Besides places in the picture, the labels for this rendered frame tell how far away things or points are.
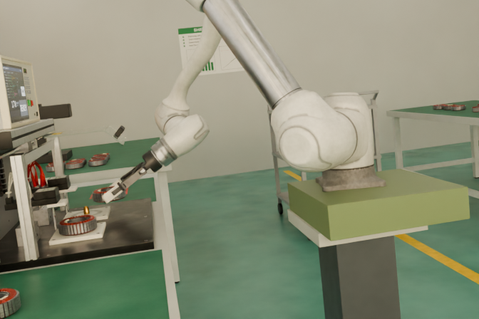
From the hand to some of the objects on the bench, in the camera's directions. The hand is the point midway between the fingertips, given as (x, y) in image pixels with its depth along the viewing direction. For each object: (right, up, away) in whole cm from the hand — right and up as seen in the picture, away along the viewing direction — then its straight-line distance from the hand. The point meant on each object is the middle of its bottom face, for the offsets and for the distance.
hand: (109, 193), depth 193 cm
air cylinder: (-22, -10, -3) cm, 24 cm away
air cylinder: (-18, -12, -27) cm, 34 cm away
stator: (-7, -18, -76) cm, 78 cm away
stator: (-4, -9, -24) cm, 26 cm away
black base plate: (-7, -12, -12) cm, 18 cm away
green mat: (-39, -9, +47) cm, 62 cm away
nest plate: (-4, -10, -24) cm, 27 cm away
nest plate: (-8, -8, -1) cm, 11 cm away
